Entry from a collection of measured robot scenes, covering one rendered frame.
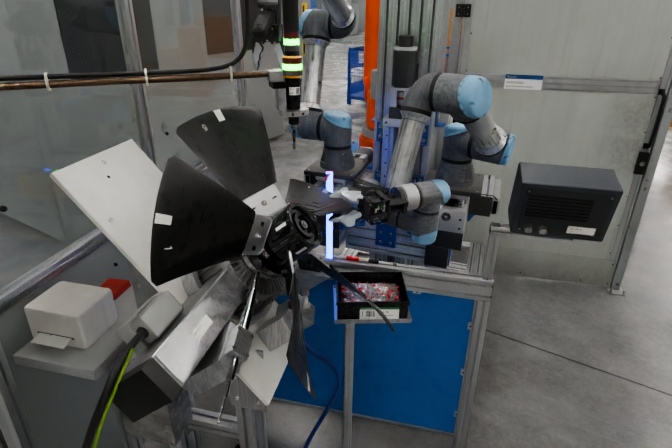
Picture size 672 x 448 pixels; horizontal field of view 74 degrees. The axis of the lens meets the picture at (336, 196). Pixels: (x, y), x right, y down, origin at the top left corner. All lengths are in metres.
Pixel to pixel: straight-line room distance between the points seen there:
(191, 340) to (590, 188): 1.08
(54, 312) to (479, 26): 2.36
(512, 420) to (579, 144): 1.56
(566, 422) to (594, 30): 1.94
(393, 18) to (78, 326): 1.49
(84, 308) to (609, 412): 2.18
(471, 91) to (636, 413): 1.78
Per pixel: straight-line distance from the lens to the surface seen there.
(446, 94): 1.35
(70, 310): 1.35
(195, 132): 1.11
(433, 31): 1.89
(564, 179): 1.41
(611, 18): 2.88
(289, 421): 2.21
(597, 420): 2.50
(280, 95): 1.02
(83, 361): 1.35
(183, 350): 0.89
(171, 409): 1.32
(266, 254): 1.05
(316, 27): 1.96
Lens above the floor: 1.69
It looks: 23 degrees down
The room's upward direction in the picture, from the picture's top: straight up
